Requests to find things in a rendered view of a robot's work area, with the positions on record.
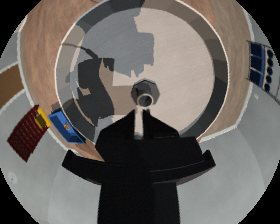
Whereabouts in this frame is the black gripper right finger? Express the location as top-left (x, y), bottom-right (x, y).
top-left (143, 109), bottom-right (180, 139)

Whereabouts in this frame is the blue open box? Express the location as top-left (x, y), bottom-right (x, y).
top-left (48, 108), bottom-right (86, 144)

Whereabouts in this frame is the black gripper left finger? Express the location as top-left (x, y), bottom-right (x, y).
top-left (97, 109), bottom-right (135, 139)

